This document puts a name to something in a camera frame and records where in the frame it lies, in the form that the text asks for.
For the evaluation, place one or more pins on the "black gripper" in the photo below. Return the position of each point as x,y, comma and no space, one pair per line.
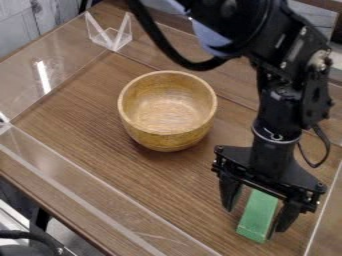
294,185

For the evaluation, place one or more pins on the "green rectangular block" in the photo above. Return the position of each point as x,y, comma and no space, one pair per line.
256,218

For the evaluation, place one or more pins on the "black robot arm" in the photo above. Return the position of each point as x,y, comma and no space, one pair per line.
290,55

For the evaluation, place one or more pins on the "brown wooden bowl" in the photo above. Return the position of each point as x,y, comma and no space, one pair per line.
167,109

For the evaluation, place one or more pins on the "clear acrylic tray wall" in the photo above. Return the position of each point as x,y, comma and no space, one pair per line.
109,219

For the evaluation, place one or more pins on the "black table leg bracket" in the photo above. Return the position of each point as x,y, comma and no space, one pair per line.
38,221

